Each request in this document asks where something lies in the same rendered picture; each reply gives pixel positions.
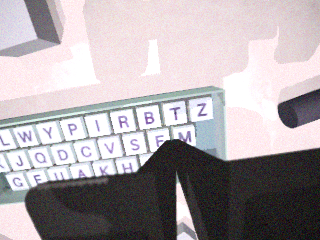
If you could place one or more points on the keyboard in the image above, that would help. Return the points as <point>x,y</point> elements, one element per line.
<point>105,138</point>

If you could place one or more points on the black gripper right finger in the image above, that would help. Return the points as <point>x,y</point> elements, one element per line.
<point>216,191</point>

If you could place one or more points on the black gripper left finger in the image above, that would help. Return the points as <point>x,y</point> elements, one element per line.
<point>143,200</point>

